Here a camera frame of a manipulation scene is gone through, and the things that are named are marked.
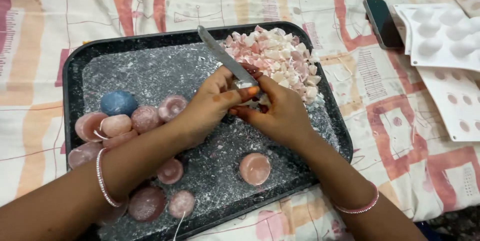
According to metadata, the person's right hand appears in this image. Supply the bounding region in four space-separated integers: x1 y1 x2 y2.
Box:
229 75 319 152

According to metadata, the person's left hand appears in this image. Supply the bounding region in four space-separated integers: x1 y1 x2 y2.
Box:
175 64 264 148

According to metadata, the whitish wax piece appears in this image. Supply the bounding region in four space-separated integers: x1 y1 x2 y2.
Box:
233 80 272 109

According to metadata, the steel table knife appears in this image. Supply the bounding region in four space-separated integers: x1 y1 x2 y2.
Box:
197 26 260 90

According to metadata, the pile of pink wax chunks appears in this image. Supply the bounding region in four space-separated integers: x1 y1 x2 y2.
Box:
221 26 325 111

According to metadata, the black rectangular tray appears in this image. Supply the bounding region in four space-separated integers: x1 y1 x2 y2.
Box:
62 21 354 241

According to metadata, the group of pink wax domes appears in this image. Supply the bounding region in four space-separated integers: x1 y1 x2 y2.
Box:
67 95 271 227

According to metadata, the blue wax dome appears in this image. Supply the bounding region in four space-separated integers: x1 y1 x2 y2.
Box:
100 90 139 117

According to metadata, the patterned pink orange bedsheet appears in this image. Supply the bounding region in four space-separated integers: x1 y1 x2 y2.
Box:
0 0 480 241

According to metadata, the beaded pink bangle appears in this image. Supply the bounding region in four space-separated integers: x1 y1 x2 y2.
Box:
333 182 380 215
96 148 124 208

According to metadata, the white candle wick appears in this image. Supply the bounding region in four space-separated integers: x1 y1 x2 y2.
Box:
173 211 187 241

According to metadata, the black smartphone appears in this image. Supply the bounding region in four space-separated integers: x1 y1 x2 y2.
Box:
362 0 404 50

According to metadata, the white silicone mould flat side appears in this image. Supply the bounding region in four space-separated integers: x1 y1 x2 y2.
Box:
415 66 480 142

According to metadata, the white silicone dome mould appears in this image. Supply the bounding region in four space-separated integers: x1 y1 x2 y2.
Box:
393 2 480 73

